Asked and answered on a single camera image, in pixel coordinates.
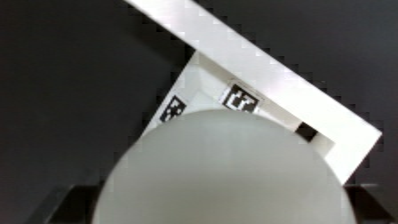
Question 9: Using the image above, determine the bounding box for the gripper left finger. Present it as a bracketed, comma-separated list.
[35, 183, 102, 224]

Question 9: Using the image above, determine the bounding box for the white U-shaped fence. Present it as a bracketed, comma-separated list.
[124, 0, 381, 180]

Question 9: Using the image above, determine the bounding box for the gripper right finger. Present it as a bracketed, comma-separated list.
[344, 184, 398, 224]

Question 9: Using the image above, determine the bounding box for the white lamp bulb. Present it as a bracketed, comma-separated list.
[92, 110, 356, 224]

